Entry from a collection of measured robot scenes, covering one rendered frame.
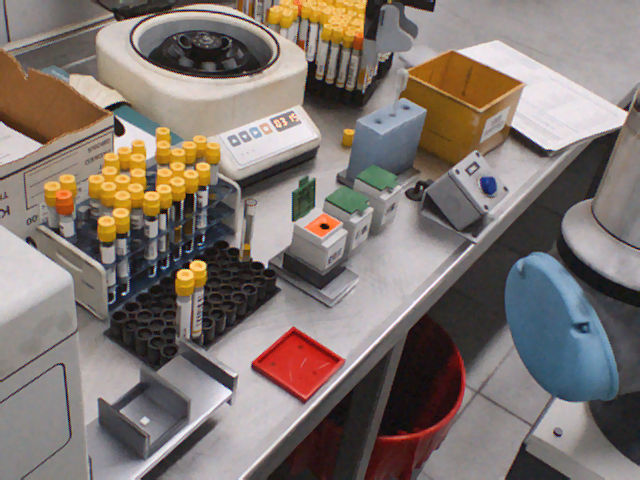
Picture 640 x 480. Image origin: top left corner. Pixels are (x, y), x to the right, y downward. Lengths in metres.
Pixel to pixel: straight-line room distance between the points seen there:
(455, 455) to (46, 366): 1.50
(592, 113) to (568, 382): 0.81
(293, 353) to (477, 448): 1.17
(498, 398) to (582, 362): 1.46
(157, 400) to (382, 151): 0.46
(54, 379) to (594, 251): 0.36
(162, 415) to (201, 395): 0.04
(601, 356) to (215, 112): 0.58
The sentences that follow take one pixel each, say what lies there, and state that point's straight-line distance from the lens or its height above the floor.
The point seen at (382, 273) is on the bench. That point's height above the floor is 0.88.
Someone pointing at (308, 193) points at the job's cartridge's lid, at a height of 0.98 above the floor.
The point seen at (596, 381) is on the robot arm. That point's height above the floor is 1.07.
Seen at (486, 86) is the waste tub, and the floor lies 0.95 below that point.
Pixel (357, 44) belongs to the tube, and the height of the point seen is 0.98.
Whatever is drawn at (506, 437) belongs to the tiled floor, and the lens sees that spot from 1.97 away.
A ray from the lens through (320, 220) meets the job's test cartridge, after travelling 0.84.
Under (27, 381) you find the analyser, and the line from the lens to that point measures 0.46.
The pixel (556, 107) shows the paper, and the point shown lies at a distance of 1.34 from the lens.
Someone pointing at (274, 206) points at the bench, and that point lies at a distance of 0.98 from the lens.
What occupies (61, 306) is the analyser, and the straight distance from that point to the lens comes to 0.44.
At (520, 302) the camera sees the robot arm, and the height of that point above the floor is 1.07.
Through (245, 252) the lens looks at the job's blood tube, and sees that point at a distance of 0.84.
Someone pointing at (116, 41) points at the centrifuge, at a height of 0.99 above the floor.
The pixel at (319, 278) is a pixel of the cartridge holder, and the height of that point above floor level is 0.90.
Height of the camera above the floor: 1.46
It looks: 39 degrees down
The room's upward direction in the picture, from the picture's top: 10 degrees clockwise
